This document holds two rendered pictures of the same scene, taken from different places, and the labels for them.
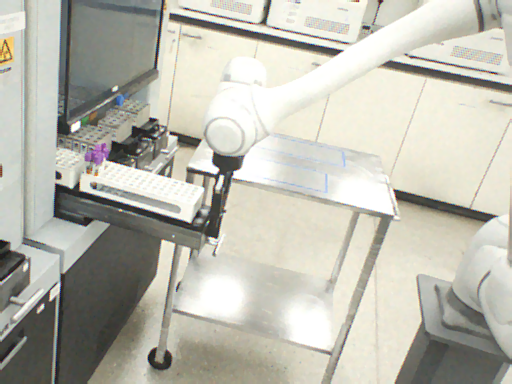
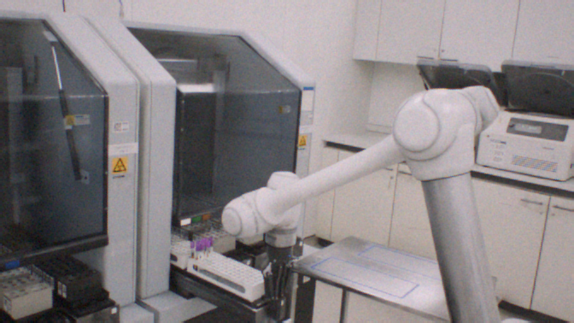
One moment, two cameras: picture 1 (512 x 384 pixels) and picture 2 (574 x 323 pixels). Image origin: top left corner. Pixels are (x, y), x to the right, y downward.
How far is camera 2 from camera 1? 79 cm
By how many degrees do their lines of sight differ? 30
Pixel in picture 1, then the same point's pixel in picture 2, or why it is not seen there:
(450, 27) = not seen: hidden behind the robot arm
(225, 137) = (230, 222)
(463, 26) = not seen: hidden behind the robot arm
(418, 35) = (384, 154)
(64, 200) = (176, 278)
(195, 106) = (412, 238)
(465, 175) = not seen: outside the picture
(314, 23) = (521, 161)
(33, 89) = (146, 191)
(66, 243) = (164, 308)
